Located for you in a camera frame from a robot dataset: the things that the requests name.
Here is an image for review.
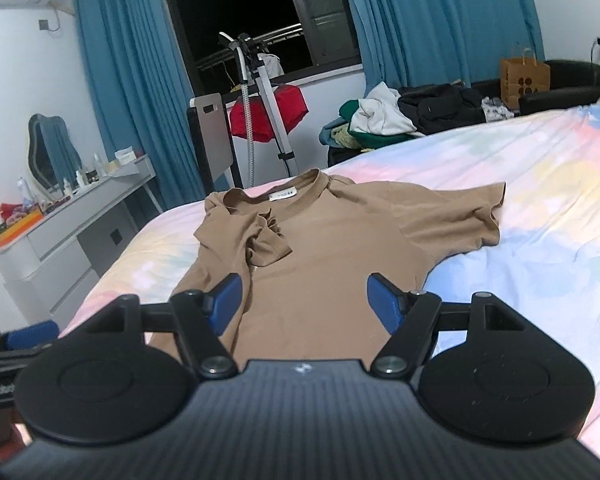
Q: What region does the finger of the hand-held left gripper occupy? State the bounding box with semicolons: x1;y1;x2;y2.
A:
7;321;61;351

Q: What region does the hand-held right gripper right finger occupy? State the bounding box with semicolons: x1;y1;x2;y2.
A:
366;272;528;380

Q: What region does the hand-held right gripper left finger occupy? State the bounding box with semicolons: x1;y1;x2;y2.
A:
82;272;243;380

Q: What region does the brown t-shirt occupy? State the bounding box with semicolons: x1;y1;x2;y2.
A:
147;169;507;361

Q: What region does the white dressing table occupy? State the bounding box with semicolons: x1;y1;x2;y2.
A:
0;154;163;328

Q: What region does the orange tray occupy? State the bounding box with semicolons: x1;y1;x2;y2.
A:
0;210;45;251

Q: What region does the grey chair back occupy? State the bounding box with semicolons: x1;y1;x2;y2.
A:
187;92;243;196

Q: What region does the yellow-green cloth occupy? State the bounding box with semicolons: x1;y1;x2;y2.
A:
330;126;361;150

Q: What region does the pastel tie-dye bed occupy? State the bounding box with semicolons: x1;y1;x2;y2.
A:
57;89;600;463

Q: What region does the wavy framed mirror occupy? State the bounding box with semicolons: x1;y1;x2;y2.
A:
27;114;78;191

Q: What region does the green garment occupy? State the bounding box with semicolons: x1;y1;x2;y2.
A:
341;100;421;150

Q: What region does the garment steamer stand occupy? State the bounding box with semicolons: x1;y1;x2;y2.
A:
217;31;301;186

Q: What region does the red garment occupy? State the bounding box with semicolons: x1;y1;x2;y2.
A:
229;84;310;143

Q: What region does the black garment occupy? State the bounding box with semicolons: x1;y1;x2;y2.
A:
397;82;487;135

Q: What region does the white patterned cloth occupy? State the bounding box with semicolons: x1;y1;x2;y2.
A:
481;96;516;123

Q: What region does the white hanging garment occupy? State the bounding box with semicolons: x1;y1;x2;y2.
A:
256;52;285;78

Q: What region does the brown paper bag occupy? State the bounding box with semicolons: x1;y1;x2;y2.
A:
500;47;551;110

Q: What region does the balcony railing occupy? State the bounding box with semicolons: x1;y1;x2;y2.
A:
195;22;303;68

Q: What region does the dark window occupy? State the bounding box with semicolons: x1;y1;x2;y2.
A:
157;0;363;96

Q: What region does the black armchair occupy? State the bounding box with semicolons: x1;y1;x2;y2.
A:
472;60;600;117

